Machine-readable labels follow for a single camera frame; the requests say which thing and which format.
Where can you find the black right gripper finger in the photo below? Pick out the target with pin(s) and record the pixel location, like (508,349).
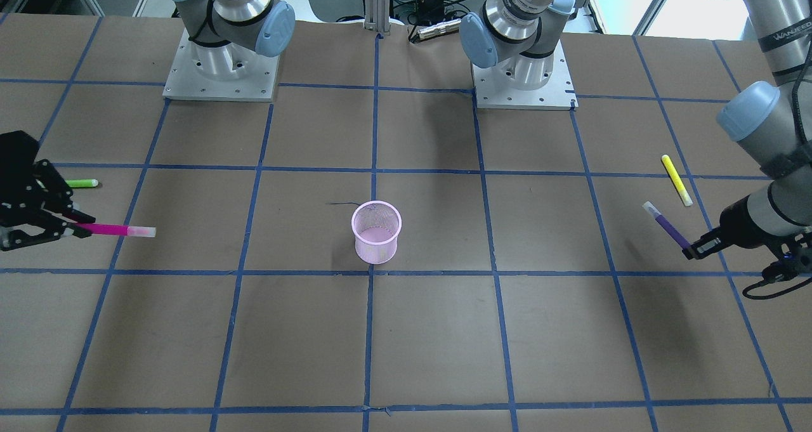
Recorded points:
(59,229)
(77,216)

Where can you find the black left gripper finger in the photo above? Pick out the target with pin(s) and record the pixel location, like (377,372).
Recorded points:
(710,241)
(694,252)

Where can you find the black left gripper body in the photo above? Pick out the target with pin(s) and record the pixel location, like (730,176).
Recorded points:
(741,224)

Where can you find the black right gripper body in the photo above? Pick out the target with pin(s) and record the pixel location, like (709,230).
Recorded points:
(14,198)

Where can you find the purple pen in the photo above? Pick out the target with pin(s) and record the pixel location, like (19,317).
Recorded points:
(666,225)

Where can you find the pink pen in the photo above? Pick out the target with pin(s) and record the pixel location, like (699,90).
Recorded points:
(118,230)

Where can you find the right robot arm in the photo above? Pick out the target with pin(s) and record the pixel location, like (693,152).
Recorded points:
(263,26)

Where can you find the pink mesh cup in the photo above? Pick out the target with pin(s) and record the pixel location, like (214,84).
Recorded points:
(376,226)

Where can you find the green pen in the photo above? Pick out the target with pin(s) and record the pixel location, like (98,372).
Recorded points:
(79,184)

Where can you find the yellow pen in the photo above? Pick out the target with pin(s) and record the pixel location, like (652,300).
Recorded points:
(676,180)

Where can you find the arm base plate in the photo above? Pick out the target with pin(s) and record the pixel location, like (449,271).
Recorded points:
(228,73)
(527,83)

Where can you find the aluminium frame post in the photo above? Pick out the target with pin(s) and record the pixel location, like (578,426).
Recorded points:
(377,16)

